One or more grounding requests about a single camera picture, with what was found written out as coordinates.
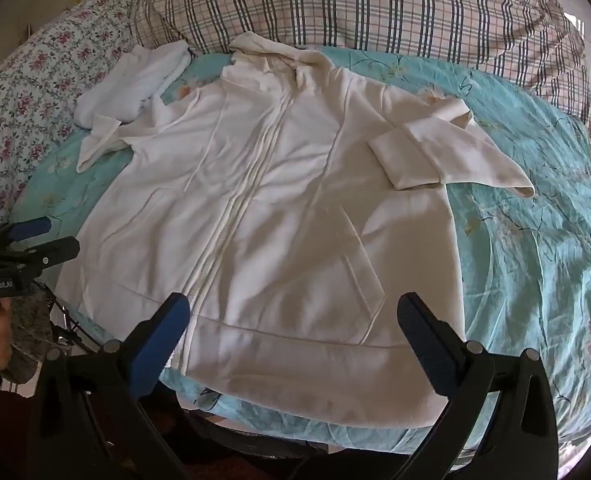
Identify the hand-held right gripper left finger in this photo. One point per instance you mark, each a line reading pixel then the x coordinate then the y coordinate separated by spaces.
pixel 163 332

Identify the plaid quilt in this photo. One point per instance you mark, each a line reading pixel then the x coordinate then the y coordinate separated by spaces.
pixel 350 5

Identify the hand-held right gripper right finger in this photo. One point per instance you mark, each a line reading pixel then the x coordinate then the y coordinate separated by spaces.
pixel 425 340

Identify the white zip hoodie jacket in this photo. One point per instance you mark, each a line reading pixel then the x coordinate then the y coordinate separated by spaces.
pixel 275 210

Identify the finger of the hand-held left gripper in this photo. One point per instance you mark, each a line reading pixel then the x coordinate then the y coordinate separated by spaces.
pixel 50 252
pixel 30 227

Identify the teal floral bedsheet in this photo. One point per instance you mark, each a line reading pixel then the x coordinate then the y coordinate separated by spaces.
pixel 525 270

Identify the small white folded garment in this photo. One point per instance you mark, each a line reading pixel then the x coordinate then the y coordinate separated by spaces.
pixel 125 80

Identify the floral pink pillow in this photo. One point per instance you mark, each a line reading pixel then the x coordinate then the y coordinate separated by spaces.
pixel 40 90

